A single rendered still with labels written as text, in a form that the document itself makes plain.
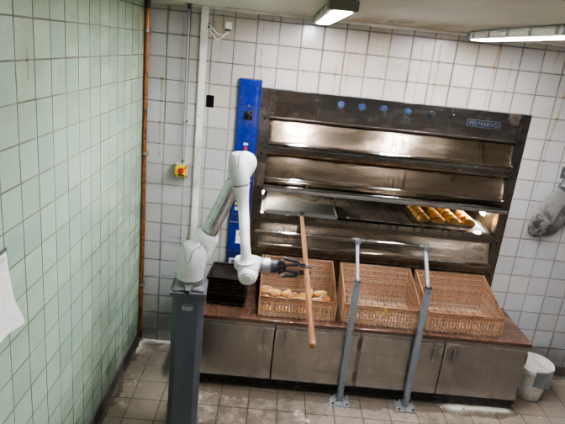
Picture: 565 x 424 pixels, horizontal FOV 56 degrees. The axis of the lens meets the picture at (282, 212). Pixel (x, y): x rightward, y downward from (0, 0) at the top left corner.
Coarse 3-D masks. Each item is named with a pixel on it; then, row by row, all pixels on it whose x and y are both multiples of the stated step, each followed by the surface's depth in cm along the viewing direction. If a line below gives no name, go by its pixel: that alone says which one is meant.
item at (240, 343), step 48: (240, 336) 370; (288, 336) 370; (336, 336) 370; (384, 336) 370; (432, 336) 368; (480, 336) 374; (240, 384) 387; (288, 384) 387; (336, 384) 382; (384, 384) 382; (432, 384) 381; (480, 384) 381
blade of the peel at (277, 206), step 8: (272, 200) 430; (280, 200) 432; (288, 200) 434; (272, 208) 411; (280, 208) 413; (288, 208) 415; (296, 208) 417; (304, 208) 419; (312, 208) 421; (320, 208) 424; (328, 208) 426; (312, 216) 402; (320, 216) 401; (328, 216) 401; (336, 216) 401
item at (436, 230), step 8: (264, 216) 400; (272, 216) 400; (280, 216) 400; (288, 216) 400; (296, 216) 400; (304, 216) 401; (336, 224) 402; (344, 224) 402; (352, 224) 402; (360, 224) 402; (368, 224) 402; (376, 224) 402; (384, 224) 403; (392, 224) 405; (400, 224) 407; (424, 232) 404; (432, 232) 404; (440, 232) 404; (448, 232) 404; (456, 232) 404; (464, 232) 404; (472, 232) 405; (480, 232) 407; (488, 232) 409
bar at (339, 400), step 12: (336, 240) 366; (348, 240) 366; (360, 240) 365; (372, 240) 367; (420, 312) 359; (348, 324) 361; (420, 324) 360; (348, 336) 363; (420, 336) 363; (348, 348) 366; (348, 360) 369; (408, 372) 375; (408, 384) 375; (336, 396) 380; (408, 396) 378; (396, 408) 378; (408, 408) 380
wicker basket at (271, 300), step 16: (272, 256) 406; (320, 272) 409; (272, 288) 408; (288, 288) 408; (304, 288) 409; (320, 288) 409; (272, 304) 368; (288, 304) 368; (304, 304) 368; (320, 304) 368; (336, 304) 368; (320, 320) 372
